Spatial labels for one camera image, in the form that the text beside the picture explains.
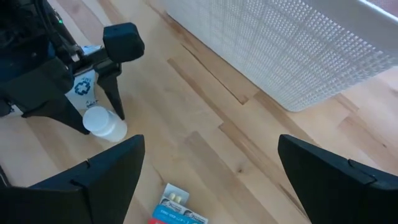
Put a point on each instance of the white plastic basket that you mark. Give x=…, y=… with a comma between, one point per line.
x=280, y=46

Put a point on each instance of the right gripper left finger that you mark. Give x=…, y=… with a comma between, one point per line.
x=77, y=193

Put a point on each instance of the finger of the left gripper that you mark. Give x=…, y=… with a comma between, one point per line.
x=124, y=42
x=40, y=87

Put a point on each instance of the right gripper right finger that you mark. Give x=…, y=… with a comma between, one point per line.
x=342, y=193

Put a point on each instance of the blue red blister pack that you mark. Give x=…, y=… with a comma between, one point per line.
x=174, y=214

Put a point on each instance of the white pill bottle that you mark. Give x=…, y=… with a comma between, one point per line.
x=105, y=124

